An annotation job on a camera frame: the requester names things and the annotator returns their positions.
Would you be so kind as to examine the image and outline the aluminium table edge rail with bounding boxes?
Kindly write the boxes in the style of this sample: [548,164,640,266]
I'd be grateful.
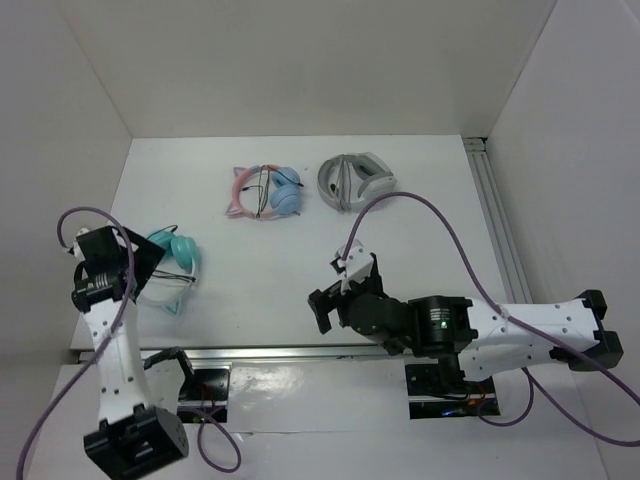
[74,342,426,371]

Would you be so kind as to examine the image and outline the black headphone audio cable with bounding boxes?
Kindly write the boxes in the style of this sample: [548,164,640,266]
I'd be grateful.
[144,223,199,286]

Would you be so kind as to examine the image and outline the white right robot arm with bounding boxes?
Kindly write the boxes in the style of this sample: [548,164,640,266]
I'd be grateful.
[308,246,623,392]

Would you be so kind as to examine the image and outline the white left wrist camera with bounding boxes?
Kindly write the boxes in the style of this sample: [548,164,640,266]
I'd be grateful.
[66,227,94,261]

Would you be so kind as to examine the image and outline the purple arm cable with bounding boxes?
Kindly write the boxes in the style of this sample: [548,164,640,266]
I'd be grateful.
[16,205,241,480]
[341,192,640,448]

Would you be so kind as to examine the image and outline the grey white gaming headset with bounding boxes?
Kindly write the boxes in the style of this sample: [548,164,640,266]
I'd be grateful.
[317,152,397,213]

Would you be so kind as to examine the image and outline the aluminium side rail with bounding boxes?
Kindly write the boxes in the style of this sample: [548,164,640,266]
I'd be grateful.
[462,137,533,303]

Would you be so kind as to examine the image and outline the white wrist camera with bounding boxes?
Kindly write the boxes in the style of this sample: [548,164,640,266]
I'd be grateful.
[66,227,94,261]
[331,240,374,295]

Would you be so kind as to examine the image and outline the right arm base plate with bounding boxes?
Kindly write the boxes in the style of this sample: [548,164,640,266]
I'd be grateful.
[405,363,500,420]

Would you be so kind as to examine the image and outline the teal cat-ear headphones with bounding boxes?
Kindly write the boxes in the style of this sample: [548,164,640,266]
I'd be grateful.
[138,224,201,316]

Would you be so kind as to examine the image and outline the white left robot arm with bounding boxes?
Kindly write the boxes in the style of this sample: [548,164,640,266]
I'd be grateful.
[71,226,198,479]

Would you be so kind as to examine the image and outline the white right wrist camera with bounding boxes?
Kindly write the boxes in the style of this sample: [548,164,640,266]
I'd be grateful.
[331,240,374,295]

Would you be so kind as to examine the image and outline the pink blue cat-ear headphones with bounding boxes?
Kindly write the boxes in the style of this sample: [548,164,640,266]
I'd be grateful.
[225,164,304,220]

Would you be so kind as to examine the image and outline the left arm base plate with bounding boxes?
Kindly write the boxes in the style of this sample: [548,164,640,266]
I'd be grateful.
[178,367,230,423]

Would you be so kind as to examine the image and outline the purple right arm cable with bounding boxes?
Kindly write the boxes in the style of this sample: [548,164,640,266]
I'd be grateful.
[341,192,640,448]

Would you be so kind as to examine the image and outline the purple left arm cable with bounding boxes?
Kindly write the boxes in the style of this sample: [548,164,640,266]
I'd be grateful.
[16,205,241,480]

